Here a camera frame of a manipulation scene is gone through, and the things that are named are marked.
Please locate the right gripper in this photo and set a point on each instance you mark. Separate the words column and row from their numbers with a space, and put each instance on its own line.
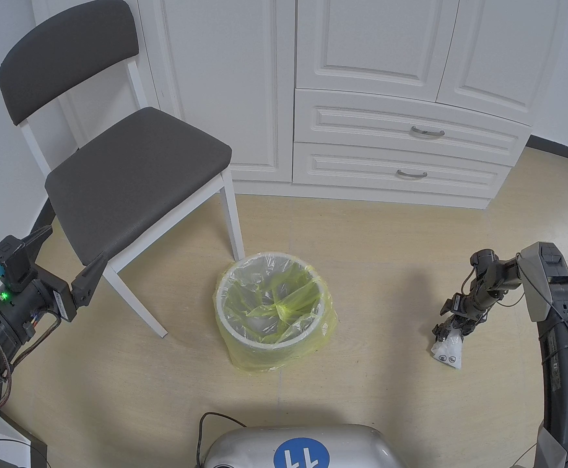
column 461, row 310

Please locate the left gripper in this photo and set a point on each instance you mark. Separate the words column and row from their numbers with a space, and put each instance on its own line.
column 25, row 310

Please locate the white printed wrapper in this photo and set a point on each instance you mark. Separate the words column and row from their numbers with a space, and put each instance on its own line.
column 447, row 354

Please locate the yellow plastic bag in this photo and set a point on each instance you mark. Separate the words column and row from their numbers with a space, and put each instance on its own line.
column 284, row 305

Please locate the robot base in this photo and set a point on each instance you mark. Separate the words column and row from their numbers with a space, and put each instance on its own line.
column 352, row 446

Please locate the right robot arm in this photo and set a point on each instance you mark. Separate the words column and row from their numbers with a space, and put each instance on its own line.
column 551, row 281

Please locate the white trash bin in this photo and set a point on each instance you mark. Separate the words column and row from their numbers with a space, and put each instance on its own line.
column 269, row 341

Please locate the white chair grey cushions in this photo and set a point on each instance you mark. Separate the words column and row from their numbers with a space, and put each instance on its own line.
column 133, row 178

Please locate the white wardrobe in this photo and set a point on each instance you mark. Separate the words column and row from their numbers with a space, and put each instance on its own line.
column 386, row 27

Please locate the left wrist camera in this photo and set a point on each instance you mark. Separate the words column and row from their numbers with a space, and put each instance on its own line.
column 13, row 261

